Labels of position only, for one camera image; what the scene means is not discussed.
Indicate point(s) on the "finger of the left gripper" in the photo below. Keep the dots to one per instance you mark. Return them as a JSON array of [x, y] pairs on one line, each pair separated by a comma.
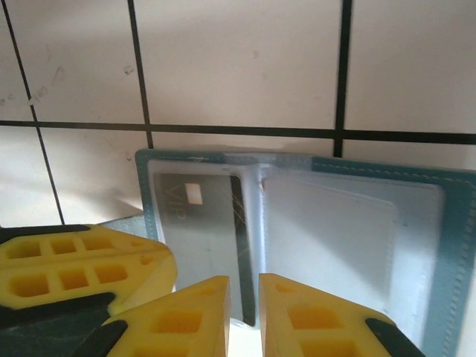
[[74, 241], [44, 297]]

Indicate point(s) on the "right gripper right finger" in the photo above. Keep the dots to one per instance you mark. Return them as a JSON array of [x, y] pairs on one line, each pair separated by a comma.
[[316, 327]]

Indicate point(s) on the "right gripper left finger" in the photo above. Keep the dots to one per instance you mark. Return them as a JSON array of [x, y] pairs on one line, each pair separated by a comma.
[[178, 327]]

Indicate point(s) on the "teal leather card holder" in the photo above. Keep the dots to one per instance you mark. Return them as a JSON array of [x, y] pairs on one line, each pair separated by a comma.
[[334, 230]]

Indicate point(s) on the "black VIP card gold print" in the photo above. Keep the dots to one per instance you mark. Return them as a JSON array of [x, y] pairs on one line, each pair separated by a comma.
[[208, 223]]

